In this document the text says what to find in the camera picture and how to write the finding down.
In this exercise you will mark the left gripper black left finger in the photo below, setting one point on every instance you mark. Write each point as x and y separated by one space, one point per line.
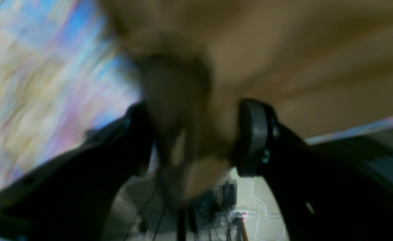
69 198

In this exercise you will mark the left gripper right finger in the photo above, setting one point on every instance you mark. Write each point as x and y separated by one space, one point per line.
335 191

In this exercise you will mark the brown t-shirt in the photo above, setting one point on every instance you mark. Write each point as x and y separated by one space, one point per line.
324 65

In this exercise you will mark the white power strip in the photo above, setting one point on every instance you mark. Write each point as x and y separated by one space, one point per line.
239 214

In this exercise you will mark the patterned tile tablecloth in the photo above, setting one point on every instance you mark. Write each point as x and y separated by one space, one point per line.
58 78

